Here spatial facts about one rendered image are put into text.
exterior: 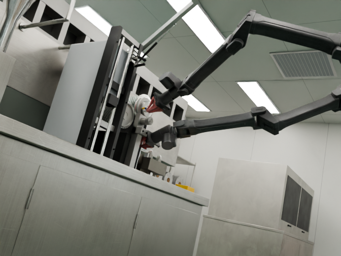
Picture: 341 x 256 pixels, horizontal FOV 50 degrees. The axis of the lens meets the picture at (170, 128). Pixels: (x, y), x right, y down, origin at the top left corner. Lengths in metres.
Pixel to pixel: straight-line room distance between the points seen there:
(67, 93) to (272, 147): 5.03
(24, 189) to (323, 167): 5.39
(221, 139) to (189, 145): 0.67
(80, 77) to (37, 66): 0.24
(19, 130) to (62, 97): 0.71
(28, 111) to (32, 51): 0.27
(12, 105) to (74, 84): 0.28
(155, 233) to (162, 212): 0.09
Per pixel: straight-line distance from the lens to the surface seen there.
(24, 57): 1.76
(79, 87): 1.62
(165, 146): 1.69
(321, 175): 6.06
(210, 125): 1.71
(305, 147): 6.23
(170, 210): 1.61
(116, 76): 1.52
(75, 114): 1.57
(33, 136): 1.02
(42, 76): 1.81
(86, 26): 2.02
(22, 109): 1.75
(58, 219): 1.15
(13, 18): 1.47
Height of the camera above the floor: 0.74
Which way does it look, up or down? 14 degrees up
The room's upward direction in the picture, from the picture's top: 13 degrees clockwise
